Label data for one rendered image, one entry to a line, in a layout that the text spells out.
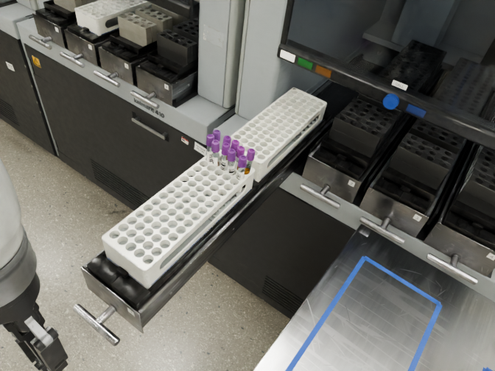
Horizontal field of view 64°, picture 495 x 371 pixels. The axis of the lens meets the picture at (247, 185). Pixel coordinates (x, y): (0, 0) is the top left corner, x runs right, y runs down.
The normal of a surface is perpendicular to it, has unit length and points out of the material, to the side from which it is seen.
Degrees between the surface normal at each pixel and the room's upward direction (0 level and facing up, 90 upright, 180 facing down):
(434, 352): 0
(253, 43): 90
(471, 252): 90
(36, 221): 0
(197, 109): 0
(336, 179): 90
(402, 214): 90
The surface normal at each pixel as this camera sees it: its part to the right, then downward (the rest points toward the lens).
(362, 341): 0.11, -0.70
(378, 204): -0.57, 0.54
